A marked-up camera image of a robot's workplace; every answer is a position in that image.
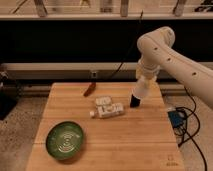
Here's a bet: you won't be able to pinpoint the dark equipment at left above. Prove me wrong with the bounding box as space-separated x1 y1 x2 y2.
0 70 21 120

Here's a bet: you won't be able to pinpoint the red-brown marker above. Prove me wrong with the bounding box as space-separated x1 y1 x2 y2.
83 82 96 97

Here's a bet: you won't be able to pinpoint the blue connector box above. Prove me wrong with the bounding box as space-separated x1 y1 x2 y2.
168 111 184 128

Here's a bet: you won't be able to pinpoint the green round plate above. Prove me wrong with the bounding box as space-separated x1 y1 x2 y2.
45 121 84 160

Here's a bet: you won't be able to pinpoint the black eraser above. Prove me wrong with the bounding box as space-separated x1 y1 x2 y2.
130 96 140 108

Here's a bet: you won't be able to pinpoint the black floor cables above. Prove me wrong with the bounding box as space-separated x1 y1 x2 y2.
169 87 208 171

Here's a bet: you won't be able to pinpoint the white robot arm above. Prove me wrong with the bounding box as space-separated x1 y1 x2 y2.
132 27 213 109

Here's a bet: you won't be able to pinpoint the white medicine bottle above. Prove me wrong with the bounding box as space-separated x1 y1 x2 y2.
89 103 124 118

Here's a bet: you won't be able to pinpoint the black hanging cable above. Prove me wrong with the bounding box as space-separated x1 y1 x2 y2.
107 10 145 81

